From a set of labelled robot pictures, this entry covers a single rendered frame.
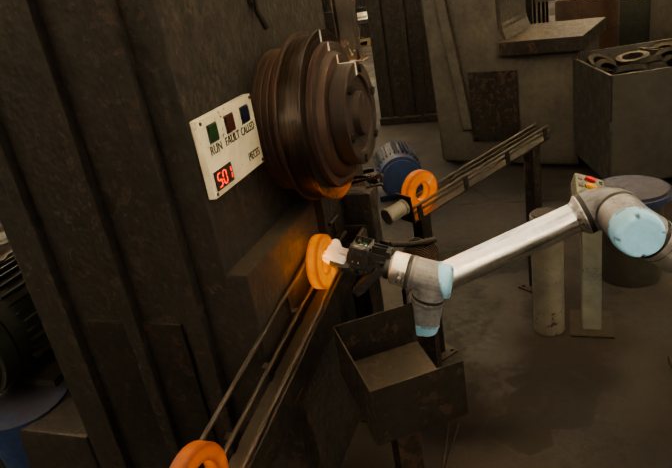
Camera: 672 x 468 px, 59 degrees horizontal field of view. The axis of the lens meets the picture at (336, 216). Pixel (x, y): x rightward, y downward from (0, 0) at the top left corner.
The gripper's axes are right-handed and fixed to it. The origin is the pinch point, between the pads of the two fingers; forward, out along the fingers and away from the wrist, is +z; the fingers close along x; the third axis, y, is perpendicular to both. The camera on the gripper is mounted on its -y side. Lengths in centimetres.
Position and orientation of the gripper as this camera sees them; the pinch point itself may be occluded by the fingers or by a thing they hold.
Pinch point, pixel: (320, 255)
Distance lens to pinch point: 167.2
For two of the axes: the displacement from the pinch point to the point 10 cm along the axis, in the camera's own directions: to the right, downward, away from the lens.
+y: 1.0, -8.8, -4.7
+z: -9.5, -2.2, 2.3
